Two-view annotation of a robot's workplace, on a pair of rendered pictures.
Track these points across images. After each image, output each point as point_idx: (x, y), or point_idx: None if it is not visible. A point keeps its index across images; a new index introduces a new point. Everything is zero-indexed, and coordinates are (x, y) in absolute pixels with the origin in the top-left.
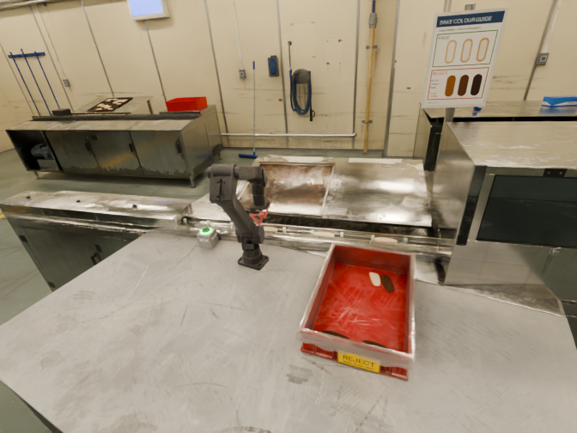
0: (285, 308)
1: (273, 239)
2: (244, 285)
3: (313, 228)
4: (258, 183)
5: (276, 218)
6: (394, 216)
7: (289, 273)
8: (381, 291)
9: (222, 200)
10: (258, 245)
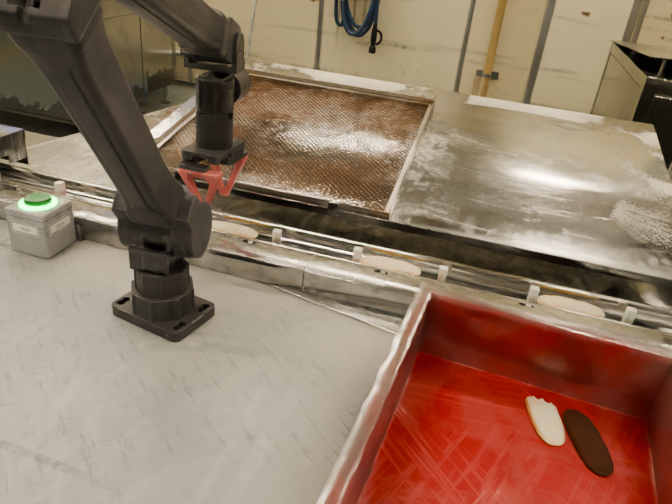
0: (234, 489)
1: (239, 256)
2: (111, 385)
3: (362, 246)
4: (219, 77)
5: (261, 210)
6: (594, 246)
7: (271, 365)
8: (570, 467)
9: (30, 17)
10: (184, 262)
